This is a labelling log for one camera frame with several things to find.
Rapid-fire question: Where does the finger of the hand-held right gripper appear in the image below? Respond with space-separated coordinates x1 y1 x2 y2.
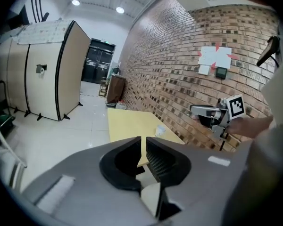
189 104 218 116
198 115 214 128

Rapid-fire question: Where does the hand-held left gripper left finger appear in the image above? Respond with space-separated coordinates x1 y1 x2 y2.
22 136 157 226

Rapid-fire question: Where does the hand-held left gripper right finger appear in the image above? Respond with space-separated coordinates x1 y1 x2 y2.
146 136 250 226

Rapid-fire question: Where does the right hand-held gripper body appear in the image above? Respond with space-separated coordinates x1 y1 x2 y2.
212 93 247 139

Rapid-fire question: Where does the person's right forearm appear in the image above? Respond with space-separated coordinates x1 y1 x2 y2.
227 115 275 139

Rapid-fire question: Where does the white paper sheet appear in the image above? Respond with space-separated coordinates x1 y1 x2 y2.
197 46 218 65
214 47 233 70

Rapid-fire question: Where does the white metal shelf rack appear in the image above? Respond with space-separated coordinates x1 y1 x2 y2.
0 107 28 192

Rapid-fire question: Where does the clear water jug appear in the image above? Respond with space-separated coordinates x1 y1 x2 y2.
115 100 127 111

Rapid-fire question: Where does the dark brown cabinet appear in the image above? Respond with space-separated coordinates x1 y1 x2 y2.
106 74 126 105

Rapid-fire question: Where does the wooden stool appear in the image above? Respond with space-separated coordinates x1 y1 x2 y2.
98 78 109 98

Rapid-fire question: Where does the beige partition panel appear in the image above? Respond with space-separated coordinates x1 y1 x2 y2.
57 20 92 121
8 38 31 117
25 20 70 122
0 41 14 110

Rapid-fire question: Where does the black trolley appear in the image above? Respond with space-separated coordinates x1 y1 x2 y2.
0 80 17 133

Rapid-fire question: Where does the black double door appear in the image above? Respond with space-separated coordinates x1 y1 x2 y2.
81 38 117 85

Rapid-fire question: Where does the white sheet over partitions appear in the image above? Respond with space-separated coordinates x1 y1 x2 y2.
13 20 69 45

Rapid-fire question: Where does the staircase with black railing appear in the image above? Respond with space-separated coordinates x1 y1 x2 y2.
7 0 50 25

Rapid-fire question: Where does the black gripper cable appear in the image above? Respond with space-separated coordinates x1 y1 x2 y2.
219 132 228 152

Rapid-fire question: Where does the black wall display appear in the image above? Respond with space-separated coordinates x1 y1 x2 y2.
214 66 228 80

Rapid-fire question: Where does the small white wall panel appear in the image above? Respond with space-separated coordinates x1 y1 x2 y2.
197 65 210 76

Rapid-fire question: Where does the small black wall holder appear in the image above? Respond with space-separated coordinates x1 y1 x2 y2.
36 64 48 75

